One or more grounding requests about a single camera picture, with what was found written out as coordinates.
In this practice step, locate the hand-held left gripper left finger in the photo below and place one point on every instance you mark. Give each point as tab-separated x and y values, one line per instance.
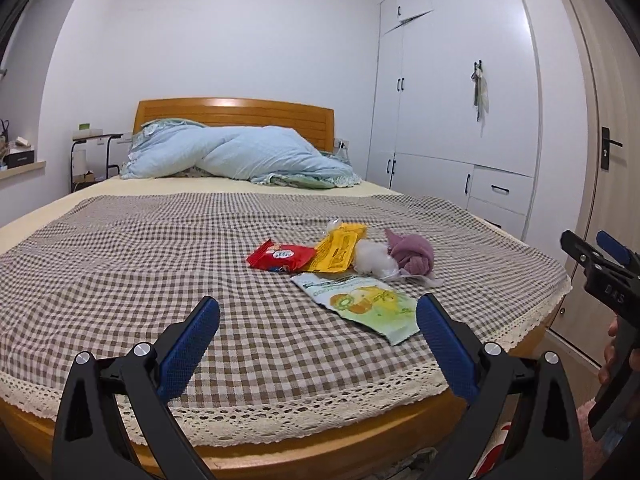
190	345

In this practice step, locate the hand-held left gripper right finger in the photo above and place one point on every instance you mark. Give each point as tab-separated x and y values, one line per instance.
447	347

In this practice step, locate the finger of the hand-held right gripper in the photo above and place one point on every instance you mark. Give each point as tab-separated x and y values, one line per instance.
580	252
615	247

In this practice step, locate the clear plastic glove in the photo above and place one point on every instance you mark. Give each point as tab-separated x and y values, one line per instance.
425	280

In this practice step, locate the green kiwi snack packet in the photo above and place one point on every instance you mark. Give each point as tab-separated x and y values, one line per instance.
360	305

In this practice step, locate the mauve towel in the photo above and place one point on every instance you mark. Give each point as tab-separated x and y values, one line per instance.
412	255

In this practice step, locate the white plastic bag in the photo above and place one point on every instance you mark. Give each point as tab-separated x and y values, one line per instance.
370	257

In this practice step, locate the small red snack packet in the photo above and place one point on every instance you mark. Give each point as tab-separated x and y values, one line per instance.
275	255

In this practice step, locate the yellow snack packet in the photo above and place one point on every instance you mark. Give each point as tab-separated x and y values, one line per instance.
335	250

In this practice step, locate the small clear plastic wrapper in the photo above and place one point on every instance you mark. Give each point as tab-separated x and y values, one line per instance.
334	224

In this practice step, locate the person's right hand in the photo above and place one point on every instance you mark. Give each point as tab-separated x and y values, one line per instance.
609	360

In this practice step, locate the brown checked blanket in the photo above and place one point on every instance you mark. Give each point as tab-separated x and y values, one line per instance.
150	270

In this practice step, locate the beige door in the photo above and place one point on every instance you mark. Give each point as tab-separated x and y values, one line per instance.
575	110

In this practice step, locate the bag hanging on hook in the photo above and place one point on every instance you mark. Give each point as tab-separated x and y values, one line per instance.
481	95

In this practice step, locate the light blue quilt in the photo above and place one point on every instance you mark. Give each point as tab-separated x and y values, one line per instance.
250	155

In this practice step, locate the white wardrobe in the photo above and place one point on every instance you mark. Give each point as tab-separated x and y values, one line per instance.
440	110

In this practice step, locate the bedside table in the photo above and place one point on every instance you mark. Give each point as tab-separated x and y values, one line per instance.
97	137

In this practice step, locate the window ledge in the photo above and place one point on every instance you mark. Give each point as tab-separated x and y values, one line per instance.
22	171

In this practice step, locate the black box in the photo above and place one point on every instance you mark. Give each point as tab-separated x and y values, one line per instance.
20	159

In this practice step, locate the white wall socket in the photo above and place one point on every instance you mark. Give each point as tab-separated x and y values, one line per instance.
341	145

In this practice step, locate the wooden bed frame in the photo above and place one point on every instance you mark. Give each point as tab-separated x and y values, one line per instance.
225	110

